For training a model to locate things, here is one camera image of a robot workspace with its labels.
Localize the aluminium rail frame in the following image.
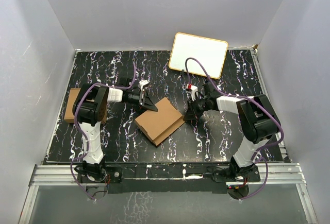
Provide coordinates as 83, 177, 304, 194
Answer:
19, 162, 317, 223

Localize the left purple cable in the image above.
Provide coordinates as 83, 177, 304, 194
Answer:
70, 61, 137, 202

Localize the black base frame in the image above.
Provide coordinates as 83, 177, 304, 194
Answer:
73, 162, 261, 196

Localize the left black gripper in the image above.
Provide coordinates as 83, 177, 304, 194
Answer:
128, 90, 158, 114

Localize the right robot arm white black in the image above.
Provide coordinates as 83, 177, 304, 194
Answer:
184, 82, 279, 181

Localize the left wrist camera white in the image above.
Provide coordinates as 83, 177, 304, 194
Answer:
138, 80, 149, 91

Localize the white board yellow frame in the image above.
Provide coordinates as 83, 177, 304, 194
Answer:
169, 32, 228, 79

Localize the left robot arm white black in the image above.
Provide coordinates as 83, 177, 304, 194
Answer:
72, 78, 158, 182

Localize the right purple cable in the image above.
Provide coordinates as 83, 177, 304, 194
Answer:
185, 58, 285, 200

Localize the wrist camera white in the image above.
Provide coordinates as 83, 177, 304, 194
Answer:
138, 80, 149, 91
185, 83, 198, 101

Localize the brown cardboard box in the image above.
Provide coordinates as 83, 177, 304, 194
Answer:
135, 98, 185, 146
64, 83, 109, 126

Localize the purple cable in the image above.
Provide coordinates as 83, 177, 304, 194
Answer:
185, 58, 285, 200
70, 61, 137, 202

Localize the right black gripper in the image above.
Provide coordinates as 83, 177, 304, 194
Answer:
184, 96, 210, 120

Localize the folded brown cardboard box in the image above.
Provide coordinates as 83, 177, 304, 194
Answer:
64, 83, 109, 126

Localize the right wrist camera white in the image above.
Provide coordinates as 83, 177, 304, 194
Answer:
185, 83, 198, 101

